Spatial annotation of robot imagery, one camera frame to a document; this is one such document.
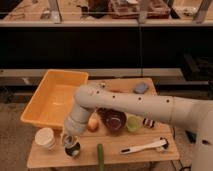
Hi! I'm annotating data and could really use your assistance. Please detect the light blue towel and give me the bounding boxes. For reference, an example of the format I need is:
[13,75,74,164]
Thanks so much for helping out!
[63,134,80,149]

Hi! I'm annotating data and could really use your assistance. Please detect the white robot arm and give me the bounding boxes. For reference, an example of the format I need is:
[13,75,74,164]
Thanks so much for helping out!
[64,83,213,171]

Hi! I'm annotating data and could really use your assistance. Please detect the metal cup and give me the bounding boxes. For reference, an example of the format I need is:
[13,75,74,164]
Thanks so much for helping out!
[65,143,80,157]

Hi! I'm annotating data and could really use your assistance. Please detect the white paper cup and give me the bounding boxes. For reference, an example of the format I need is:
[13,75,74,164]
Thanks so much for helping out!
[35,127,55,150]

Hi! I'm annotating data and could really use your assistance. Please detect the green plastic cup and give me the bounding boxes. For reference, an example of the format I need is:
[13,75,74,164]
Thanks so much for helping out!
[126,116,140,132]

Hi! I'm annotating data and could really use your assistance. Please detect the yellow round fruit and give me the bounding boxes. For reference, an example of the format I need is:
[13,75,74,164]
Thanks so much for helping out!
[87,116,99,132]

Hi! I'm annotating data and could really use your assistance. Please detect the green cucumber toy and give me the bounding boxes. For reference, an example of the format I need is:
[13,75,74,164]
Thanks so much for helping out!
[97,144,105,171]

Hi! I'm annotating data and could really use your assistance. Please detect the yellow plastic bin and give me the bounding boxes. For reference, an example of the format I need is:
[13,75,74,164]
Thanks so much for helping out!
[20,69,88,130]

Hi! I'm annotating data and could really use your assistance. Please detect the orange bowl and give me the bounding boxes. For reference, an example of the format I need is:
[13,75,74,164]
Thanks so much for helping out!
[109,89,129,93]

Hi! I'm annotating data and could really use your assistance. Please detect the striped toy cake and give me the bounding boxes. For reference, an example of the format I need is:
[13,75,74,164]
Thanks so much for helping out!
[143,118,155,128]

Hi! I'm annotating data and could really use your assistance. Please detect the blue small object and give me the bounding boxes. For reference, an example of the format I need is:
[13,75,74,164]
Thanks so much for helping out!
[134,83,149,94]

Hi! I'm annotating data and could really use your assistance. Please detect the white handled brush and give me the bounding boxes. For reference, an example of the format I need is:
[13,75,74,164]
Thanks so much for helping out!
[120,138,168,155]

